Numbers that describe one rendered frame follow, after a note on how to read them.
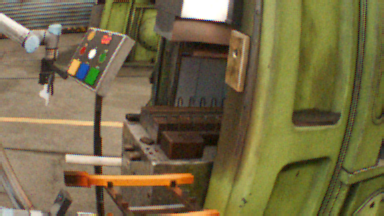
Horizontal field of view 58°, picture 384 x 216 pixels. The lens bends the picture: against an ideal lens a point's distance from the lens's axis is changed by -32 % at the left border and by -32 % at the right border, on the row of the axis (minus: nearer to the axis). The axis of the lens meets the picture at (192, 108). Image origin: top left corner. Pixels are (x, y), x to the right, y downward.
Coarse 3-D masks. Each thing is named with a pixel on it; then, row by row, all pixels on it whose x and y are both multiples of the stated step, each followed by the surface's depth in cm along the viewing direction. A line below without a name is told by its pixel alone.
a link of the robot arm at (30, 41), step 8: (0, 16) 145; (0, 24) 145; (8, 24) 147; (16, 24) 150; (8, 32) 148; (16, 32) 149; (24, 32) 151; (32, 32) 155; (16, 40) 151; (24, 40) 152; (32, 40) 151; (40, 40) 161; (32, 48) 152
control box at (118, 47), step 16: (96, 32) 213; (80, 48) 216; (96, 48) 207; (112, 48) 199; (128, 48) 202; (80, 64) 210; (96, 64) 202; (112, 64) 198; (80, 80) 205; (96, 80) 197; (112, 80) 201
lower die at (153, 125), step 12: (144, 108) 177; (156, 108) 176; (168, 108) 178; (180, 108) 180; (192, 108) 182; (204, 108) 184; (216, 108) 186; (144, 120) 176; (156, 120) 164; (168, 120) 166; (204, 120) 171; (216, 120) 173; (156, 132) 164; (156, 144) 164
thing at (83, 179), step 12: (72, 180) 123; (84, 180) 125; (96, 180) 126; (108, 180) 128; (120, 180) 130; (132, 180) 132; (144, 180) 133; (156, 180) 135; (168, 180) 137; (180, 180) 139; (192, 180) 141
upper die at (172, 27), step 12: (156, 24) 168; (168, 24) 156; (180, 24) 153; (192, 24) 154; (204, 24) 156; (216, 24) 157; (228, 24) 159; (168, 36) 156; (180, 36) 154; (192, 36) 156; (204, 36) 157; (216, 36) 159; (228, 36) 161
